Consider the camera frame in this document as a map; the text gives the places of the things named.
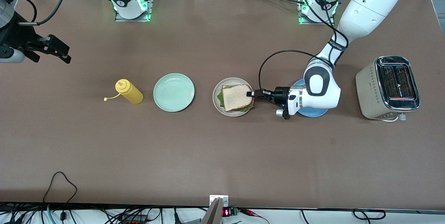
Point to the blue plate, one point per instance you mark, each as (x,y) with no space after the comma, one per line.
(313,113)

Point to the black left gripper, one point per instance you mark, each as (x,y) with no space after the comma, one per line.
(280,95)

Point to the brown bread slice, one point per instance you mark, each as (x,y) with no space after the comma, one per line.
(236,97)

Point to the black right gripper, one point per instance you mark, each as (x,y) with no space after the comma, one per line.
(14,35)

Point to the red clip lead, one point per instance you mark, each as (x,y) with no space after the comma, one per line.
(255,214)

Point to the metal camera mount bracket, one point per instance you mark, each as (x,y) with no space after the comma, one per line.
(219,200)

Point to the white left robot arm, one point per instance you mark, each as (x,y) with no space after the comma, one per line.
(361,12)

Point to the beige chrome toaster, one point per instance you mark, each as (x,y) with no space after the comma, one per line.
(368,92)

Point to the pale green plate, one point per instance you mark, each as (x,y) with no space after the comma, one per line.
(174,92)

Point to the yellow squeeze bottle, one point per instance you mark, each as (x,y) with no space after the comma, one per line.
(130,92)

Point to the circuit board with red display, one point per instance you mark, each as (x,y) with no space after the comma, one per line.
(229,212)

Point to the beige plate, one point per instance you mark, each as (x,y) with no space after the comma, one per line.
(219,85)

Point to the green lettuce leaf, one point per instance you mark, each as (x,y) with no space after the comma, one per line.
(219,98)

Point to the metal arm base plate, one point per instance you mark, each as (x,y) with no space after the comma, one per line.
(150,5)
(330,23)

